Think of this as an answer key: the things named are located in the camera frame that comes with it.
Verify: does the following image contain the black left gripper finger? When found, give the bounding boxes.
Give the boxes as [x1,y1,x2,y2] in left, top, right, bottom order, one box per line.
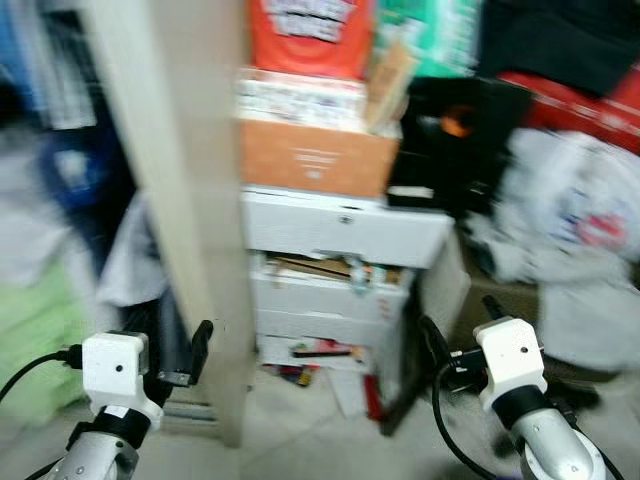
[190,320,214,378]

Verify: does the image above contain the grey cloth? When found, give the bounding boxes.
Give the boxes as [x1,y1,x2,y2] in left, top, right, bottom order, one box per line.
[465,215,640,373]

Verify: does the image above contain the white garment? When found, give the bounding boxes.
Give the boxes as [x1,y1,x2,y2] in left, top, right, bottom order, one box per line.
[95,195,173,306]

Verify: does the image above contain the white stacked boxes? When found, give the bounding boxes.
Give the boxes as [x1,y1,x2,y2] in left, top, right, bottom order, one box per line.
[250,252,416,366]

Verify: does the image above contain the light green cloth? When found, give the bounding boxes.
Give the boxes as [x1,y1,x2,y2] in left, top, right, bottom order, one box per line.
[0,265,101,431]

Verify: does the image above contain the large white box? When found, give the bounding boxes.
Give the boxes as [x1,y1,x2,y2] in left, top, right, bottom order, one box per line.
[243,185,456,271]

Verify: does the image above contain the white printed plastic bag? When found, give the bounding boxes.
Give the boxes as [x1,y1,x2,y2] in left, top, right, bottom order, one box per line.
[495,128,640,266]

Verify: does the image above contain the beige wardrobe door panel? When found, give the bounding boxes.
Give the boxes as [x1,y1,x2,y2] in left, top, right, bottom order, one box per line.
[80,0,256,448]

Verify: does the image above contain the black box with orange dot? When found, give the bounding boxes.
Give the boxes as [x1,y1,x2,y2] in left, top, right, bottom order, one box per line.
[385,78,531,216]

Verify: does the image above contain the orange cardboard box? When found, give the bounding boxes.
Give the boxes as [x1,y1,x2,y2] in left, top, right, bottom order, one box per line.
[240,120,401,199]

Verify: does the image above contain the dark blue garment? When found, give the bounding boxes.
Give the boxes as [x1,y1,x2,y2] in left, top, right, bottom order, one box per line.
[35,125,131,271]

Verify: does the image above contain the flat red box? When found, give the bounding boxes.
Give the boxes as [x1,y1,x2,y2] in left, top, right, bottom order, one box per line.
[500,65,640,156]

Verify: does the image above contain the brown paper bag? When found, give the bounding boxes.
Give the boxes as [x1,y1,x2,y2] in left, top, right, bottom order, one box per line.
[365,40,419,136]

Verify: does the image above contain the white printed box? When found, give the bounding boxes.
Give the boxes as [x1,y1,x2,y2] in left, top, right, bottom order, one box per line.
[237,68,369,133]

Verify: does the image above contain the black cloth bundle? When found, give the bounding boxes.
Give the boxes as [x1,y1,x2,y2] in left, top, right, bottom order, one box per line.
[478,0,640,96]

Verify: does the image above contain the green white package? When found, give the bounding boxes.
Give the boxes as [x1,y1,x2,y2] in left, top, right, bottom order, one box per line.
[375,0,483,79]

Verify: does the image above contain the red printed box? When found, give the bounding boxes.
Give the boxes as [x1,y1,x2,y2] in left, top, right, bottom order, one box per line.
[248,0,377,81]

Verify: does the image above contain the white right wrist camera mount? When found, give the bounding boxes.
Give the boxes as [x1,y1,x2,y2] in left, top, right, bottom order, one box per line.
[473,318,549,411]

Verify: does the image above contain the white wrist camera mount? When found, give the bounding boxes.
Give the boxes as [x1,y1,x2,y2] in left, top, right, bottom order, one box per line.
[473,318,549,411]
[82,333,163,429]

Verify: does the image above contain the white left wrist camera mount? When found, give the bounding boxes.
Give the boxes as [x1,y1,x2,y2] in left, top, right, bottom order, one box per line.
[82,333,163,429]

